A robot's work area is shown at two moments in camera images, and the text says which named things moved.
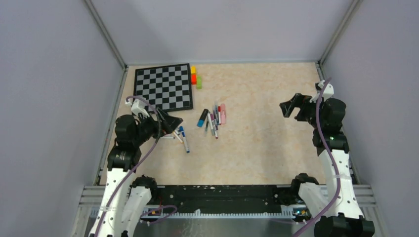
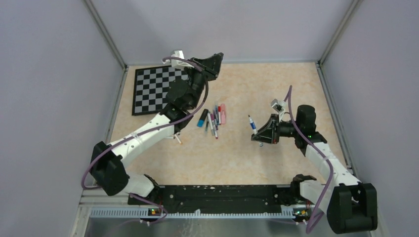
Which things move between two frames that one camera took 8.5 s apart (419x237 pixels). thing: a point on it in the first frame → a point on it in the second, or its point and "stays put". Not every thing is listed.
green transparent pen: x=206 y=125 stays put
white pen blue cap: x=181 y=129 → x=255 y=130
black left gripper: x=167 y=124 → x=210 y=67
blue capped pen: x=217 y=114 stays put
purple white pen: x=214 y=125 stays put
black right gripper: x=299 y=100 → x=268 y=134
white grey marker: x=211 y=123 stays put
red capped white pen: x=219 y=114 stays put
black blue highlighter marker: x=200 y=122 stays put
